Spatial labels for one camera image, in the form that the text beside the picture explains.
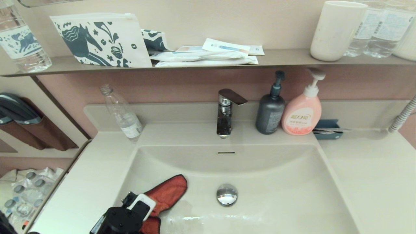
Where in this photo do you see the chrome sink faucet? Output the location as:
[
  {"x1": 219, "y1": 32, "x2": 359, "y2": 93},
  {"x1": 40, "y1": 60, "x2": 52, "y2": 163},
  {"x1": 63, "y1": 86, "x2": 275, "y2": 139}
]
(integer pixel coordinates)
[{"x1": 216, "y1": 88, "x2": 248, "y2": 139}]

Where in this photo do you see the orange and grey cleaning cloth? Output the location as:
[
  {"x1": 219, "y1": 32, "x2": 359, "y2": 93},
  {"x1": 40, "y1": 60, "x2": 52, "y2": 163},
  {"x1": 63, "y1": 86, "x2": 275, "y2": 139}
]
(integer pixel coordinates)
[{"x1": 139, "y1": 174, "x2": 188, "y2": 234}]

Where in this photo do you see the white ceramic sink basin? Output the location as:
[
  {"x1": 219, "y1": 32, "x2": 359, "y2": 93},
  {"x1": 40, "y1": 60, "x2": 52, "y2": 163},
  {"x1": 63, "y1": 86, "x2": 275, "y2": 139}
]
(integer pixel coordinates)
[{"x1": 112, "y1": 144, "x2": 361, "y2": 234}]

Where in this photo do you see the flat white plastic packet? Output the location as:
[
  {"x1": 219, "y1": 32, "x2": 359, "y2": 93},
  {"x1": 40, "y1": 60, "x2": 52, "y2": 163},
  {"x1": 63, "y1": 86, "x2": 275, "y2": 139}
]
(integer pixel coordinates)
[{"x1": 155, "y1": 56, "x2": 259, "y2": 68}]

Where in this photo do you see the dark grey pump bottle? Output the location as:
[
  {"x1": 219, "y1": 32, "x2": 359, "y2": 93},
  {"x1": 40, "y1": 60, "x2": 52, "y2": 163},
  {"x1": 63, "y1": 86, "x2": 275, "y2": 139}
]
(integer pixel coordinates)
[{"x1": 255, "y1": 70, "x2": 286, "y2": 135}]

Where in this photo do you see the long white plastic packet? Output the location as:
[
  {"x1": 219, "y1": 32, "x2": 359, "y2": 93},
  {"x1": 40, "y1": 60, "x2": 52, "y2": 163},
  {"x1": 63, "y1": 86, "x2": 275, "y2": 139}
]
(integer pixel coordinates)
[{"x1": 150, "y1": 49, "x2": 249, "y2": 62}]

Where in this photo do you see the pale blue packet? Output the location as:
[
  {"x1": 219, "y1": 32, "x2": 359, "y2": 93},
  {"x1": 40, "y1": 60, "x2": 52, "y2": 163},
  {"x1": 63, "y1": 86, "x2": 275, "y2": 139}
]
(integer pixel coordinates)
[{"x1": 176, "y1": 45, "x2": 207, "y2": 54}]

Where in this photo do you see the white packet with blue stripe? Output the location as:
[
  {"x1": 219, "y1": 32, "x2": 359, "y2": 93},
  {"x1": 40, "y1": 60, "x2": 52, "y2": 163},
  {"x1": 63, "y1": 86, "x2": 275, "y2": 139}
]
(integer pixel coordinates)
[{"x1": 202, "y1": 38, "x2": 251, "y2": 55}]

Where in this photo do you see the chrome drain stopper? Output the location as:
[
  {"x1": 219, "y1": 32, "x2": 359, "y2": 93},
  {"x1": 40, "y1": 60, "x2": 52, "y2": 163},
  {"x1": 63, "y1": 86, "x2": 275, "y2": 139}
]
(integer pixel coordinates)
[{"x1": 216, "y1": 184, "x2": 238, "y2": 206}]

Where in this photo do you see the empty clear plastic bottle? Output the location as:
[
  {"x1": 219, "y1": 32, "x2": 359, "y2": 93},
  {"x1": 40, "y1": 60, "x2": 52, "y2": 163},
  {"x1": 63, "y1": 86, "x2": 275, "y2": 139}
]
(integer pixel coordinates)
[{"x1": 100, "y1": 84, "x2": 144, "y2": 143}]

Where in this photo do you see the pink pump soap bottle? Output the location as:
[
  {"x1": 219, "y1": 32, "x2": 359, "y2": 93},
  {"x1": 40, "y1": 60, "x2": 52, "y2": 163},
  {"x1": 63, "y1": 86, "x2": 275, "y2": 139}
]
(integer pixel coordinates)
[{"x1": 281, "y1": 68, "x2": 326, "y2": 136}]

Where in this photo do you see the small horse print pouch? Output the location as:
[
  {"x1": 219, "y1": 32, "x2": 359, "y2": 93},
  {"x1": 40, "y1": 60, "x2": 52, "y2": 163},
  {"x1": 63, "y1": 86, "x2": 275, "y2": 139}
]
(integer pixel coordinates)
[{"x1": 141, "y1": 29, "x2": 175, "y2": 52}]

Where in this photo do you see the blue plastic holder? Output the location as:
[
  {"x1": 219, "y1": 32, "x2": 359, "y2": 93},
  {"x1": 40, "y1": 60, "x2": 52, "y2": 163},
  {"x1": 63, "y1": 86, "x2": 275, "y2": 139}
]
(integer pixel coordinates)
[{"x1": 313, "y1": 119, "x2": 343, "y2": 140}]

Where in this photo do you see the large horse print pouch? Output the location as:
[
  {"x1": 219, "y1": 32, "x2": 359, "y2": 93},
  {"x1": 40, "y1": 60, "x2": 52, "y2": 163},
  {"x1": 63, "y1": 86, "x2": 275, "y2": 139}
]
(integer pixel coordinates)
[{"x1": 49, "y1": 12, "x2": 153, "y2": 68}]

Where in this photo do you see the tall white cup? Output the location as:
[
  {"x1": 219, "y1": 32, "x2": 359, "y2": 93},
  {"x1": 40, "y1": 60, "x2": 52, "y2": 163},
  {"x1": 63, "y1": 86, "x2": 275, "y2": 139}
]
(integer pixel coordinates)
[{"x1": 310, "y1": 1, "x2": 368, "y2": 62}]

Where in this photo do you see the white label water bottle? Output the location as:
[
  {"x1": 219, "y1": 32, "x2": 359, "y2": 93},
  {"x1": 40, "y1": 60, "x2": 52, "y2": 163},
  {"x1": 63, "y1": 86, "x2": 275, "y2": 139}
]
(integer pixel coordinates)
[
  {"x1": 363, "y1": 0, "x2": 416, "y2": 59},
  {"x1": 344, "y1": 0, "x2": 384, "y2": 57}
]

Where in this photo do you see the clear bottle grey cap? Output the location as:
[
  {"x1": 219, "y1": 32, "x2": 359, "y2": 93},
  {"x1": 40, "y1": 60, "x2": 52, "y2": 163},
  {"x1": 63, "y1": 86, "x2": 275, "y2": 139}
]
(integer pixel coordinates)
[
  {"x1": 33, "y1": 178, "x2": 54, "y2": 199},
  {"x1": 25, "y1": 171, "x2": 41, "y2": 187},
  {"x1": 13, "y1": 184, "x2": 33, "y2": 203},
  {"x1": 3, "y1": 198, "x2": 25, "y2": 218},
  {"x1": 31, "y1": 198, "x2": 46, "y2": 212}
]

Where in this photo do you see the dark grey slipper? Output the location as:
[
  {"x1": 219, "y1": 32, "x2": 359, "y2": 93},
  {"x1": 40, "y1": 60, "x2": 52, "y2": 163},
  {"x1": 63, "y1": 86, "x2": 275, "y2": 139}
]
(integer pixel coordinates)
[
  {"x1": 0, "y1": 110, "x2": 13, "y2": 125},
  {"x1": 0, "y1": 93, "x2": 42, "y2": 125}
]

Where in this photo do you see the horse label water bottle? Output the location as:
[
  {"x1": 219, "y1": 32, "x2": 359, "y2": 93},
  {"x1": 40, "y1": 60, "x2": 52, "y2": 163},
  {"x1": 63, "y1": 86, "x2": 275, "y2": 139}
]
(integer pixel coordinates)
[{"x1": 0, "y1": 0, "x2": 52, "y2": 73}]

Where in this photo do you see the white ribbed container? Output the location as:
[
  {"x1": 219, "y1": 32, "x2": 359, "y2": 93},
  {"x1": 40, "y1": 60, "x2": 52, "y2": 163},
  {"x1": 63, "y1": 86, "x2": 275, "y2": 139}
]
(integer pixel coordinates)
[{"x1": 392, "y1": 19, "x2": 416, "y2": 62}]

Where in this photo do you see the grey wall shelf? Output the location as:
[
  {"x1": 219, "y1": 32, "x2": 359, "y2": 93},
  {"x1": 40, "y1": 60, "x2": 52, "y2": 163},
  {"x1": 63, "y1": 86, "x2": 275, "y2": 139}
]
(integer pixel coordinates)
[{"x1": 2, "y1": 49, "x2": 416, "y2": 77}]

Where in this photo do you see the brown fabric wall pocket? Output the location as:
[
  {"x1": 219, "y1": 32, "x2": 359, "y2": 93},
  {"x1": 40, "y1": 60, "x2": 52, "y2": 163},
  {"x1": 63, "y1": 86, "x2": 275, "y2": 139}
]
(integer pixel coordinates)
[{"x1": 0, "y1": 97, "x2": 79, "y2": 151}]

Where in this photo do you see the white corrugated hose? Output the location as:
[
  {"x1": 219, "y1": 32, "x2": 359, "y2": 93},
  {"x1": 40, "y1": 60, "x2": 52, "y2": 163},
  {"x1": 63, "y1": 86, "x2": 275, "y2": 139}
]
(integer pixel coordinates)
[{"x1": 388, "y1": 95, "x2": 416, "y2": 134}]

